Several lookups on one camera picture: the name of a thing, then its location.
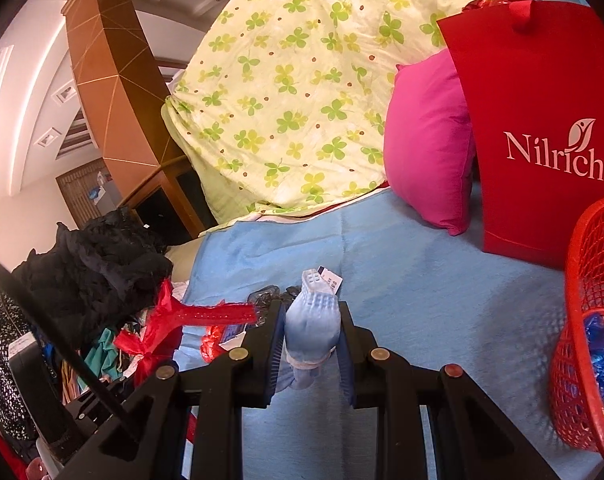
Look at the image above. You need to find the small red plastic bag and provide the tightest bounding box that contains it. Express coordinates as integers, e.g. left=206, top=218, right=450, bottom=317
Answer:
left=200, top=325, right=233, bottom=365

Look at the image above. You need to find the colourful clothes pile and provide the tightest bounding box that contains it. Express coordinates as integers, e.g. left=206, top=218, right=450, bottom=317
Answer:
left=57, top=320, right=148, bottom=396

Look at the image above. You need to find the red mesh strip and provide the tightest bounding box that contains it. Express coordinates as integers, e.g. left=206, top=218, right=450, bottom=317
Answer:
left=113, top=279, right=259, bottom=385

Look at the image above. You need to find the pink pillow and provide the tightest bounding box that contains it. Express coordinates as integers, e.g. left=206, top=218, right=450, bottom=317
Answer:
left=383, top=50, right=477, bottom=237

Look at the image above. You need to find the black cable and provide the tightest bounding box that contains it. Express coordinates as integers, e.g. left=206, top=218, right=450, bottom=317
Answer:
left=0, top=252, right=140, bottom=448

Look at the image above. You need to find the brown wooden cabinet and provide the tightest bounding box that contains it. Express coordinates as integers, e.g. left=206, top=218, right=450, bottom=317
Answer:
left=61, top=0, right=217, bottom=246

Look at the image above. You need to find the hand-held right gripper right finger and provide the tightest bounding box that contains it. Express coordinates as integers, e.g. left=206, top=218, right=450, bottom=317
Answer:
left=334, top=301, right=562, bottom=480

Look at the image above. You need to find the light blue blanket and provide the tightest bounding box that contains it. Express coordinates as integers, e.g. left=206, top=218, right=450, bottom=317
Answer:
left=172, top=180, right=604, bottom=480

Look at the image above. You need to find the black lace cloth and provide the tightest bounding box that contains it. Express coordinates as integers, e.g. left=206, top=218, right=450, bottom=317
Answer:
left=9, top=209, right=173, bottom=341

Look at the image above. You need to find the red plastic basket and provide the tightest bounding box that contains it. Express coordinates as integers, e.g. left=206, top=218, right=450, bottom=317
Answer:
left=549, top=195, right=604, bottom=461

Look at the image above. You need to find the red paper bag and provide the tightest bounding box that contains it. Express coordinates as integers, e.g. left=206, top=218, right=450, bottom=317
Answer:
left=436, top=0, right=604, bottom=272

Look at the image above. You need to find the blue plastic wrapper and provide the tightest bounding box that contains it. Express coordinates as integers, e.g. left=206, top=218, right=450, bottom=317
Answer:
left=582, top=310, right=604, bottom=401

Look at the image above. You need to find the light green pillow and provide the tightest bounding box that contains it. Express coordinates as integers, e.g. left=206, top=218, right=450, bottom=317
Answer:
left=162, top=105, right=263, bottom=226

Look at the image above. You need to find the white barcode box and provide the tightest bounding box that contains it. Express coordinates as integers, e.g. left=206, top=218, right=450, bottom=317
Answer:
left=316, top=265, right=343, bottom=295

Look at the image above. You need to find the yellow floral quilt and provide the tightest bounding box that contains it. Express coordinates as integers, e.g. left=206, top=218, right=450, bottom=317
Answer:
left=163, top=0, right=507, bottom=221

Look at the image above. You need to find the light blue sock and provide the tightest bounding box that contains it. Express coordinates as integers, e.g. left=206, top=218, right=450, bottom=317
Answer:
left=285, top=269, right=341, bottom=391

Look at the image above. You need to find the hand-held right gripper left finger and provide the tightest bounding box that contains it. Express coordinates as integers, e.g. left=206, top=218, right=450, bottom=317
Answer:
left=57, top=299, right=287, bottom=480

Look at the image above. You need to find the wooden lattice panel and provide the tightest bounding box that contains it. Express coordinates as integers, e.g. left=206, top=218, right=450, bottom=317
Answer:
left=56, top=157, right=123, bottom=228

